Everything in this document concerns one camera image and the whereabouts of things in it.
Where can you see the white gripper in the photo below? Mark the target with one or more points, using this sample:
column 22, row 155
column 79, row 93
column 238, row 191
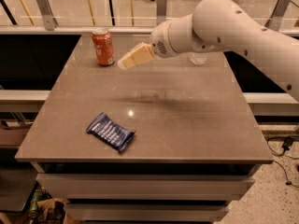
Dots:
column 159, row 41

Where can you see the red coke can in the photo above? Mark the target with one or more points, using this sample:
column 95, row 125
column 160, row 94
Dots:
column 104, row 49

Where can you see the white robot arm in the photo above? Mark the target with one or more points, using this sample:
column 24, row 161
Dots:
column 223, row 25

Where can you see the clear plastic water bottle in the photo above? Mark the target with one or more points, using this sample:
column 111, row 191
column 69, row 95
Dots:
column 198, row 58

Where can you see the blue snack bag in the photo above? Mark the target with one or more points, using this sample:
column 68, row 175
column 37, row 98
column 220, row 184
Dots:
column 107, row 130

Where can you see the grey upper drawer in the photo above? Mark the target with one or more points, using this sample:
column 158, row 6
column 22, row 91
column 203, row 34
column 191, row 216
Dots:
column 147, row 187

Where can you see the grey drawer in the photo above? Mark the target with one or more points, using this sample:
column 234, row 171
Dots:
column 147, row 187
column 144, row 212

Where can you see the grey lower drawer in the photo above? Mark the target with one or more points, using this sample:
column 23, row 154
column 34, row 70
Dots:
column 144, row 212

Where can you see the cardboard box clutter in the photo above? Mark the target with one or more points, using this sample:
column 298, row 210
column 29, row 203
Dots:
column 44, row 209

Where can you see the metal railing post middle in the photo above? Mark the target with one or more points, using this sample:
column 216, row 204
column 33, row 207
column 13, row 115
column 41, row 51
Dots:
column 161, row 11

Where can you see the metal railing post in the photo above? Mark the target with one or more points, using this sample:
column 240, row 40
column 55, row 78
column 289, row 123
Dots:
column 47, row 16
column 275, row 20
column 161, row 11

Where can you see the metal railing post left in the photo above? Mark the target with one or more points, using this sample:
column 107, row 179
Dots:
column 47, row 16

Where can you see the metal railing post right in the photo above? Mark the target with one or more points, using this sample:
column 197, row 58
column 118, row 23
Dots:
column 275, row 20

